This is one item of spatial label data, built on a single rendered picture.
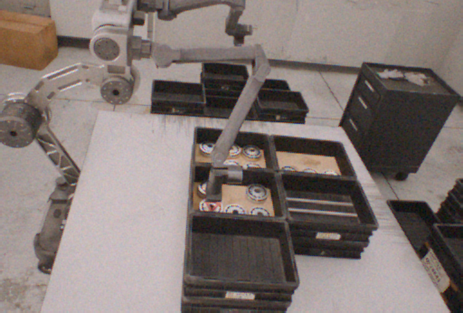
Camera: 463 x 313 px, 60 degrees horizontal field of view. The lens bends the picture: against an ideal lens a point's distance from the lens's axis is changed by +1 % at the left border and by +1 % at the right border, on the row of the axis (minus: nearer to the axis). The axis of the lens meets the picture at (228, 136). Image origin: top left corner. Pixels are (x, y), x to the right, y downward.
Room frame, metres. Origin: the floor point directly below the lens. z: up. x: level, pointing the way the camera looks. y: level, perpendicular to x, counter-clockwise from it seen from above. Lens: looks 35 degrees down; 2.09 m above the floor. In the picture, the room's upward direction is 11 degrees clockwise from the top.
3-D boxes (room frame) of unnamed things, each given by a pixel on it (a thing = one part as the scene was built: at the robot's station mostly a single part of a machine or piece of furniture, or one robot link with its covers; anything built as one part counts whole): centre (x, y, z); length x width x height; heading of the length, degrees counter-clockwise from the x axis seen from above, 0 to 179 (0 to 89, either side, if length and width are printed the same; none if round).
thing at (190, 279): (0.97, -0.12, 0.92); 0.40 x 0.30 x 0.02; 98
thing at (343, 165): (1.62, -0.43, 0.87); 0.40 x 0.30 x 0.11; 98
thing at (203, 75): (3.06, 0.13, 0.37); 0.40 x 0.30 x 0.45; 103
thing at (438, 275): (1.48, -1.24, 0.41); 0.31 x 0.02 x 0.16; 12
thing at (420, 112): (2.91, -1.28, 0.45); 0.60 x 0.45 x 0.90; 103
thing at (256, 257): (0.97, -0.12, 0.87); 0.40 x 0.30 x 0.11; 98
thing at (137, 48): (1.36, 0.39, 1.45); 0.09 x 0.08 x 0.12; 13
